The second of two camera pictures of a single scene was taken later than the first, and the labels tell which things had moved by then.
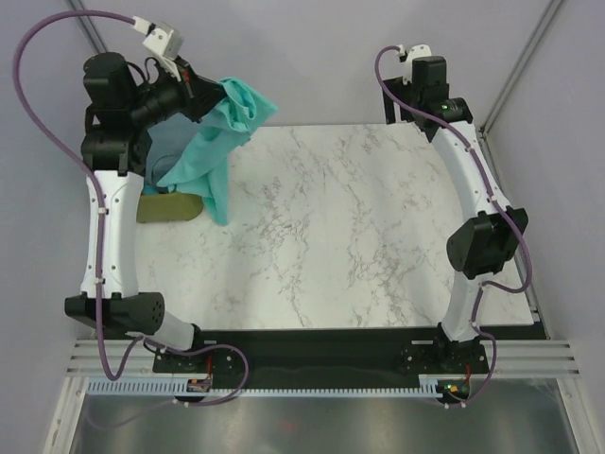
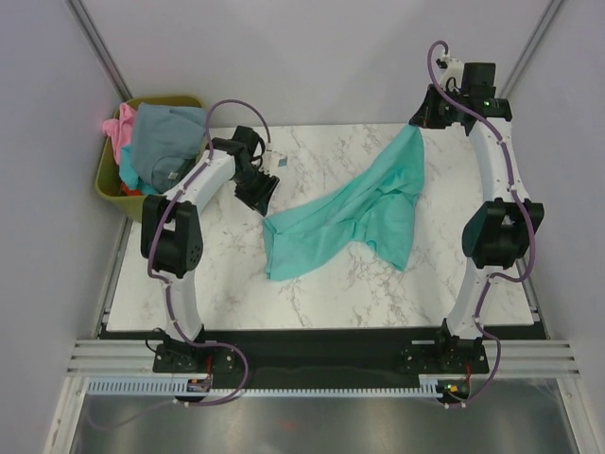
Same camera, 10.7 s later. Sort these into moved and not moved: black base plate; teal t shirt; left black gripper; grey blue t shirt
Moved: teal t shirt; left black gripper
Not moved: black base plate; grey blue t shirt
